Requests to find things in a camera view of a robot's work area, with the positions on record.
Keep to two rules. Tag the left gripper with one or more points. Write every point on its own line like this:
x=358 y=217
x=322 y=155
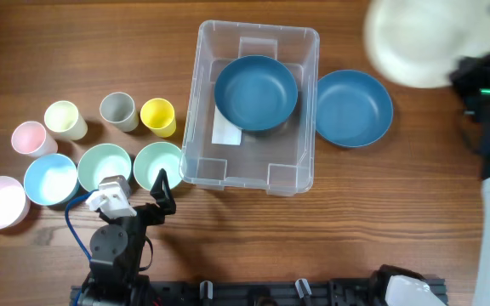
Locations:
x=164 y=198

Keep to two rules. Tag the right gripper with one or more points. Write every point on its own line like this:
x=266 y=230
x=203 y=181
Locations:
x=468 y=66

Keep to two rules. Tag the beige plate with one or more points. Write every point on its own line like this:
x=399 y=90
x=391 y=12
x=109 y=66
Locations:
x=417 y=43

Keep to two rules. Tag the blue plate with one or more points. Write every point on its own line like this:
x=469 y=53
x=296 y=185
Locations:
x=354 y=109
x=256 y=93

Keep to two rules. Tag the pale pink bowl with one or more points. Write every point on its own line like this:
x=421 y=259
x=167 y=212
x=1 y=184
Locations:
x=14 y=203

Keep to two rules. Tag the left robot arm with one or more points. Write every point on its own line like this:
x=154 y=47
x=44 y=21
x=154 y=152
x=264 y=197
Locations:
x=115 y=249

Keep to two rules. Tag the clear plastic storage container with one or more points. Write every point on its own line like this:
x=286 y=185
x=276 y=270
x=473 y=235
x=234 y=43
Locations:
x=280 y=160

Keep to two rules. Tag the white label in container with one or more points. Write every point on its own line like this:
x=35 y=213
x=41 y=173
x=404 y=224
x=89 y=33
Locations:
x=224 y=132

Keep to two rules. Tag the mint green bowl right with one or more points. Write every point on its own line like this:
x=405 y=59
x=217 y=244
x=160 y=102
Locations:
x=153 y=158

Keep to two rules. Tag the mint green bowl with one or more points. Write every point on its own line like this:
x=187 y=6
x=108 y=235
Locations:
x=153 y=158
x=103 y=161

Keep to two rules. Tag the mint green bowl left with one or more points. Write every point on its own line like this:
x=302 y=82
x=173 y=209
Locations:
x=103 y=161

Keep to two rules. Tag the yellow cup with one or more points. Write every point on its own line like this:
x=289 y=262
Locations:
x=159 y=116

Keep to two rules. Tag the grey cup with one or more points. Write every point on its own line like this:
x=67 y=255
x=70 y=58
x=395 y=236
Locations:
x=119 y=109

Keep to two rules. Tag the light blue bowl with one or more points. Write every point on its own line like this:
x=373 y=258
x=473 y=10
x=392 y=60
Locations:
x=51 y=180

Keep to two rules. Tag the pale green cup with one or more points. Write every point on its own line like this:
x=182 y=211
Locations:
x=64 y=119

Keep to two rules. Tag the pink cup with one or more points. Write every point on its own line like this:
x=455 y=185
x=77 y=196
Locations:
x=32 y=139

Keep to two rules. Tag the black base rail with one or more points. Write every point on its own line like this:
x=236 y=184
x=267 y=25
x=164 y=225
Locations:
x=350 y=291

